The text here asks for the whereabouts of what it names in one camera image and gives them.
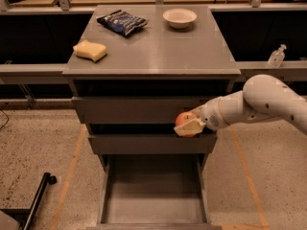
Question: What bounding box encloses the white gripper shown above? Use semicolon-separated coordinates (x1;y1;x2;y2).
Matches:
174;97;228;137

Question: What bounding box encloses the red apple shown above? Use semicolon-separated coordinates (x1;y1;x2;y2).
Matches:
175;112;196;125

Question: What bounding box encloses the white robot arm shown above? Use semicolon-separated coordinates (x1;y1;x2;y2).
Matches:
175;75;307;137

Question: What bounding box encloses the grey drawer cabinet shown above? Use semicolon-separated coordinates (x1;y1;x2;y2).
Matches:
67;5;235;166

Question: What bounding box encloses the grey open bottom drawer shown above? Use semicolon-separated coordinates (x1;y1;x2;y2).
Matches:
86;154;222;230

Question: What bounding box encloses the grey middle drawer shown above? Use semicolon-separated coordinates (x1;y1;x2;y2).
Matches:
88;134;217;154

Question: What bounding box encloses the grey top drawer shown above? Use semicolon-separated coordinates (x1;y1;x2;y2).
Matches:
72;96;208;124

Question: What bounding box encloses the clear sanitizer bottle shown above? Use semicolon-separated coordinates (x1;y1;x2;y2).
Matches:
268;44;287;68

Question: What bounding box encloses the white ceramic bowl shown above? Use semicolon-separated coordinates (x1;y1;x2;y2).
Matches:
163;9;197;29

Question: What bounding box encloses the blue chip bag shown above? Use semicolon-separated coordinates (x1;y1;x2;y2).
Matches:
96;10;148;36

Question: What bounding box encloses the yellow sponge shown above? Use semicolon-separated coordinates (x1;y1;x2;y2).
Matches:
73;40;107;62

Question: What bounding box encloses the black chair base leg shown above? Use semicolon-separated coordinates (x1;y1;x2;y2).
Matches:
0;172;57;230

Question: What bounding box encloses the grey metal rail shelf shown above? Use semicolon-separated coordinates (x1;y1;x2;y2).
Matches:
0;60;307;84

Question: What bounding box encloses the black cable on floor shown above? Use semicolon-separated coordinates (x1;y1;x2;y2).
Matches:
0;108;10;131

